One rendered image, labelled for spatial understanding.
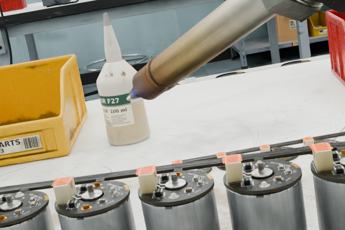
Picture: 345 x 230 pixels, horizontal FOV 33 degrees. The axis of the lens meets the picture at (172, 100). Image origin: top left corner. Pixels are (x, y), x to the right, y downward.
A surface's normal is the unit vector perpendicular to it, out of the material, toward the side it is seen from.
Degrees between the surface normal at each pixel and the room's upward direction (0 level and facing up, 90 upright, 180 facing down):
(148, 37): 90
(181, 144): 0
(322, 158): 90
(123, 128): 90
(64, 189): 90
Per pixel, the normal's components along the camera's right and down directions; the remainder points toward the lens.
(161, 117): -0.17, -0.95
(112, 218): 0.55, 0.11
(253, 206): -0.44, 0.29
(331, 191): -0.72, 0.29
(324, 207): -0.90, 0.25
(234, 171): -0.07, 0.26
